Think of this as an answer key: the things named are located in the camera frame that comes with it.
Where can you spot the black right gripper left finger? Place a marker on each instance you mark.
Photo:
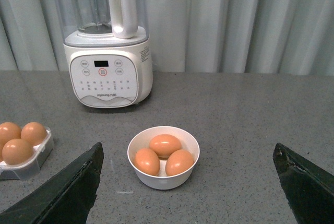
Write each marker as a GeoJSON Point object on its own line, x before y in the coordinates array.
{"type": "Point", "coordinates": [67, 197]}

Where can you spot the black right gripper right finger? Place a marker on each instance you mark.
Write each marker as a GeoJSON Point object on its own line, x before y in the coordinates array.
{"type": "Point", "coordinates": [307, 187]}

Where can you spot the clear plastic egg box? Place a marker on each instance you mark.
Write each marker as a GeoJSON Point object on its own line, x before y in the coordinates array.
{"type": "Point", "coordinates": [32, 166]}

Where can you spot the brown egg front left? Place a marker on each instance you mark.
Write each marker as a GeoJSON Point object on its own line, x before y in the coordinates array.
{"type": "Point", "coordinates": [17, 151]}

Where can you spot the brown egg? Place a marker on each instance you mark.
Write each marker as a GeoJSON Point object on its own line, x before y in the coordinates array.
{"type": "Point", "coordinates": [34, 133]}
{"type": "Point", "coordinates": [9, 131]}
{"type": "Point", "coordinates": [17, 151]}

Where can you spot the brown egg back right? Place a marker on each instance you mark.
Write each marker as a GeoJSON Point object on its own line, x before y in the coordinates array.
{"type": "Point", "coordinates": [34, 133]}

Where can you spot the brown egg bowl front left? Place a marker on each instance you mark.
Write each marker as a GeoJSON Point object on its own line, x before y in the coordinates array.
{"type": "Point", "coordinates": [147, 161]}

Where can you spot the brown egg bowl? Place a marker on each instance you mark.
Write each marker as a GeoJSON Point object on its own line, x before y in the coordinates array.
{"type": "Point", "coordinates": [164, 145]}
{"type": "Point", "coordinates": [147, 161]}
{"type": "Point", "coordinates": [178, 162]}

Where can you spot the brown egg back left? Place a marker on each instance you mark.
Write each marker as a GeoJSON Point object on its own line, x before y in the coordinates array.
{"type": "Point", "coordinates": [9, 131]}

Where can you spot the brown egg bowl back left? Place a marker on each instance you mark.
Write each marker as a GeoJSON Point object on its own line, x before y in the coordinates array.
{"type": "Point", "coordinates": [164, 145]}

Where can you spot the brown egg bowl right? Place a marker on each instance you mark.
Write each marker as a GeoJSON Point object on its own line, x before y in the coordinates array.
{"type": "Point", "coordinates": [178, 162]}

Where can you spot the white round bowl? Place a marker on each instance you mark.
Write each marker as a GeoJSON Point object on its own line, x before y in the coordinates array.
{"type": "Point", "coordinates": [162, 181]}

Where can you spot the grey curtain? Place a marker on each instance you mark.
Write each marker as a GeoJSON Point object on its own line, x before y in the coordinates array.
{"type": "Point", "coordinates": [229, 36]}

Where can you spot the white Joyoung blender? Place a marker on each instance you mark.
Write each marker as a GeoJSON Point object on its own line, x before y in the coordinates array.
{"type": "Point", "coordinates": [106, 44]}

